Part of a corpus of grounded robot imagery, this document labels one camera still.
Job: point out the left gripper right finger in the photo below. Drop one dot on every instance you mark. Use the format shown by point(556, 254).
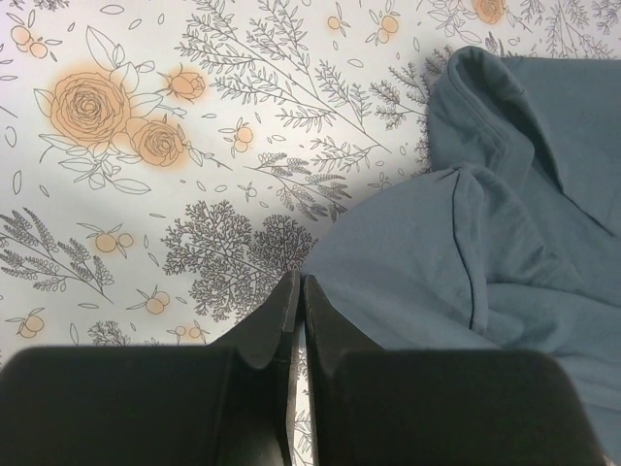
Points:
point(374, 406)

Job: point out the floral patterned table mat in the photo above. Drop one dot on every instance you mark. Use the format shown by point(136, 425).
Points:
point(165, 163)

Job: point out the grey blue t shirt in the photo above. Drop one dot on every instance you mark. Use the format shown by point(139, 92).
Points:
point(512, 239)

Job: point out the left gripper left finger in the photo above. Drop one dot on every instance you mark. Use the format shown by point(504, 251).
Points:
point(225, 403)

